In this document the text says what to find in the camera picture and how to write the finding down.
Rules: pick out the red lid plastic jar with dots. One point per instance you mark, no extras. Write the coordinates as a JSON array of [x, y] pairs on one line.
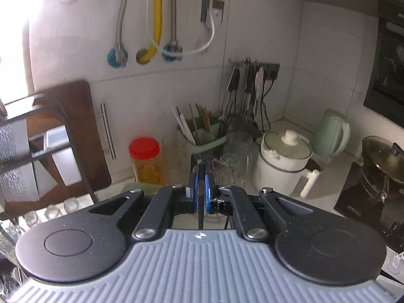
[[146, 161]]

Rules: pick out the white electric cooking pot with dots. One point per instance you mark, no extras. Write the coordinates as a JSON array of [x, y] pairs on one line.
[[281, 164]]

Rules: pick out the white wall plug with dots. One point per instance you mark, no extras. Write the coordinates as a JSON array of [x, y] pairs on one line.
[[213, 11]]

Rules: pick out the black induction cooktop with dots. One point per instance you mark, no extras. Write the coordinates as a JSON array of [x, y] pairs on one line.
[[356, 202]]

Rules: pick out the green plastic basket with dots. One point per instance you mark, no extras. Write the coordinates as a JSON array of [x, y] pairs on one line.
[[142, 187]]

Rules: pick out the textured steel cleaver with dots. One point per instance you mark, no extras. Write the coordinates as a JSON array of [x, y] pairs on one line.
[[14, 164]]

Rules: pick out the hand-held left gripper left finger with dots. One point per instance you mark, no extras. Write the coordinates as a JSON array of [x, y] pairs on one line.
[[195, 189]]

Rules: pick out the small clear glass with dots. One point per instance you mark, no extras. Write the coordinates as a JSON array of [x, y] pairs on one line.
[[31, 218], [71, 205], [52, 211]]

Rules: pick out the black range hood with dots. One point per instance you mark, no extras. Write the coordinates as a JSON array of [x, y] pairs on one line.
[[391, 69]]

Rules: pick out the brown wooden cutting board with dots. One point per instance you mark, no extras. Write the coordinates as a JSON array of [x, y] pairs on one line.
[[79, 116]]

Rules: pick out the yellow wall pipe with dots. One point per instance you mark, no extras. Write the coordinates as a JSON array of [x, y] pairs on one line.
[[157, 12]]

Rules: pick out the row of hanging kitchen tools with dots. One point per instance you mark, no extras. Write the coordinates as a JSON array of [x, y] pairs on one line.
[[243, 94]]

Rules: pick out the blue wall cap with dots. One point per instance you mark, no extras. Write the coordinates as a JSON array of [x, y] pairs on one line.
[[172, 53], [117, 58]]

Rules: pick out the white rack cup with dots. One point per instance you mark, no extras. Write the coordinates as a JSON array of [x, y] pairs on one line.
[[60, 151]]

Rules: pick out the tall clear glass jar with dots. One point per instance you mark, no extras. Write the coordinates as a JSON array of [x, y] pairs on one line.
[[240, 142]]

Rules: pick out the green utensil holder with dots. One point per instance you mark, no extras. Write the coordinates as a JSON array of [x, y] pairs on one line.
[[210, 140]]

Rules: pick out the clear stemmed glass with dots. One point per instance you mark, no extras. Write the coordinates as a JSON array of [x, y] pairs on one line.
[[244, 164], [227, 167]]

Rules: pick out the printed bowl brown contents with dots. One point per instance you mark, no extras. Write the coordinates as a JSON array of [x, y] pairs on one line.
[[315, 164]]

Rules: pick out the wok with glass lid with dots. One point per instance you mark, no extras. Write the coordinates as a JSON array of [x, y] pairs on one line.
[[382, 161]]

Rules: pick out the pale green electric kettle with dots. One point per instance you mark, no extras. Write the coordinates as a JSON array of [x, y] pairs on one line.
[[331, 135]]

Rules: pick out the black chopstick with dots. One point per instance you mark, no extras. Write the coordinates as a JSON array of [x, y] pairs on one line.
[[201, 180]]

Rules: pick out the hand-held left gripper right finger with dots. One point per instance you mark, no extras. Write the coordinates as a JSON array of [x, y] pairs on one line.
[[208, 192]]

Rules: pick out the dark wall socket panel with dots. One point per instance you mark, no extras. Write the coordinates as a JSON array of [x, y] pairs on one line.
[[273, 71]]

